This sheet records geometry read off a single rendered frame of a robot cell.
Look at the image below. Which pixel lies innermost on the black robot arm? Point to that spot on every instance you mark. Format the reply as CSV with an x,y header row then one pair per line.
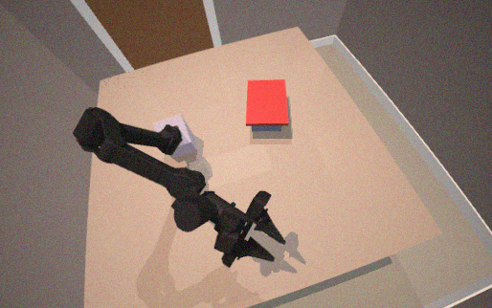
x,y
99,132

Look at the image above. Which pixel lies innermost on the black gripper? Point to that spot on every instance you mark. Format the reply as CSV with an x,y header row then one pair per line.
x,y
256,213

